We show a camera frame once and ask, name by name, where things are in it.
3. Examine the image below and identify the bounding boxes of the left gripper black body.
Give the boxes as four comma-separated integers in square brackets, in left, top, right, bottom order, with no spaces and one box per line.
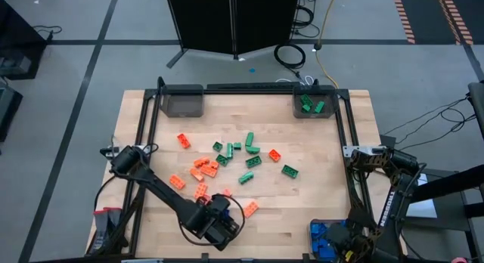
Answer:
[198,194,242,252]

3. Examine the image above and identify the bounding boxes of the coiled black cable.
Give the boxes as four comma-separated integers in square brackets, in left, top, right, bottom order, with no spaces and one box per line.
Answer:
[273,42,307,70]

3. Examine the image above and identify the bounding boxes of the black aluminium table frame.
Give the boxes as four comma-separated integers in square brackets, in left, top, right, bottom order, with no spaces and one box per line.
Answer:
[85,76,408,263]

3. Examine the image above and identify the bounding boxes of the yellow floor cable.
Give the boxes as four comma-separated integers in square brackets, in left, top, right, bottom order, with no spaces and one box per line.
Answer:
[314,0,340,89]

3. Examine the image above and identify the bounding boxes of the black floor mat orange stripes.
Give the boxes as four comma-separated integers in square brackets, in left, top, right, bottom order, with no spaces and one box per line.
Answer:
[390,0,476,45]

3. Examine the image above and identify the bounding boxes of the black power cables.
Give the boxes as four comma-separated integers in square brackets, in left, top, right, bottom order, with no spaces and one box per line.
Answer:
[381,96,478,150]

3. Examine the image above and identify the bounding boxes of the black cable bundle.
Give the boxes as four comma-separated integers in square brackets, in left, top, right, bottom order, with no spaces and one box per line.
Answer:
[293,0,322,39]

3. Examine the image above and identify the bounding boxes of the grey plastic bin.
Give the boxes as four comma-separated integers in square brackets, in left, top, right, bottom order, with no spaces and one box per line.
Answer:
[293,84,340,119]
[159,84,206,119]
[308,217,370,262]

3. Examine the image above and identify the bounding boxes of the black post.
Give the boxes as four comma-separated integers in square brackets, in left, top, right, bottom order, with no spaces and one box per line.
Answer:
[467,81,484,140]

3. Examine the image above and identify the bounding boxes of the red and grey tool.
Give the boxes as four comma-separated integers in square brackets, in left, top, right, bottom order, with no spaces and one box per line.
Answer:
[88,206,129,256]

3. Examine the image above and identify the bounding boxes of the black metal cart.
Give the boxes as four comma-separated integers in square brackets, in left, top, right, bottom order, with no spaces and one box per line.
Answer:
[387,162,484,263]

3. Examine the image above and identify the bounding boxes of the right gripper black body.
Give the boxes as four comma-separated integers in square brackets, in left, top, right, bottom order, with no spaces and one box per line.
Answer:
[324,221,367,263]

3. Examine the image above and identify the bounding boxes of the white paper sheet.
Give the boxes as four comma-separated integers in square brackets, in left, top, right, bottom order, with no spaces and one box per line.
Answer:
[406,173,439,219]

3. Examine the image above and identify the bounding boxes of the white cable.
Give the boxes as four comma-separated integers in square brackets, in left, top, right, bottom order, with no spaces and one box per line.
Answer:
[275,74,315,86]

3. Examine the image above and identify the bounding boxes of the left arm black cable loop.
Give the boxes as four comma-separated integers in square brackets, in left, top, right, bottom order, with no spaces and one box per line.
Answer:
[176,193,247,247]

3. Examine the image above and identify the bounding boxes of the black floor equipment box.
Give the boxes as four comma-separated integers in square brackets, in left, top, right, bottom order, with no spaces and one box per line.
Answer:
[0,0,49,81]
[0,76,24,143]

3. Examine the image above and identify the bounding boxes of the black folding screen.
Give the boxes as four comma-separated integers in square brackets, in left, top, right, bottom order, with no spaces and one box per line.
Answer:
[165,0,303,70]

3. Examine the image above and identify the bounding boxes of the thin black floor cable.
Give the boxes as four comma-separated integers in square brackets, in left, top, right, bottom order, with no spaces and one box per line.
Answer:
[32,24,64,43]

